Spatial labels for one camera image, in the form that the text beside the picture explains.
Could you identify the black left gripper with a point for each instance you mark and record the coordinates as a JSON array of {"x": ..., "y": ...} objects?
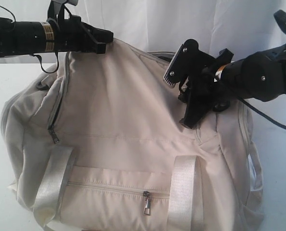
[{"x": 74, "y": 35}]

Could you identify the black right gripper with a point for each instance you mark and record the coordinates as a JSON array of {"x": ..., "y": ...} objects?
[{"x": 202, "y": 93}]

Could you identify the cream fabric duffel bag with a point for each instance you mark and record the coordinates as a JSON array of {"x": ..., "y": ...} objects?
[{"x": 98, "y": 146}]

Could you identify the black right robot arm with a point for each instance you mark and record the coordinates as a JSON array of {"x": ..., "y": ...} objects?
[{"x": 261, "y": 76}]

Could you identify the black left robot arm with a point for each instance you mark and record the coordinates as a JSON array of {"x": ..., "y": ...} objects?
[{"x": 27, "y": 38}]

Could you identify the white backdrop curtain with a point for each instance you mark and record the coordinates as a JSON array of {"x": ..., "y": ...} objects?
[{"x": 242, "y": 26}]

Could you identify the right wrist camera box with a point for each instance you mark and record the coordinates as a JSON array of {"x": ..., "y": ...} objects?
[{"x": 180, "y": 63}]

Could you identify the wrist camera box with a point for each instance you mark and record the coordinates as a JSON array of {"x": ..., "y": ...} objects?
[
  {"x": 180, "y": 63},
  {"x": 71, "y": 2}
]

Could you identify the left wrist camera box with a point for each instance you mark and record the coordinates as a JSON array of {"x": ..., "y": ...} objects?
[{"x": 71, "y": 2}]

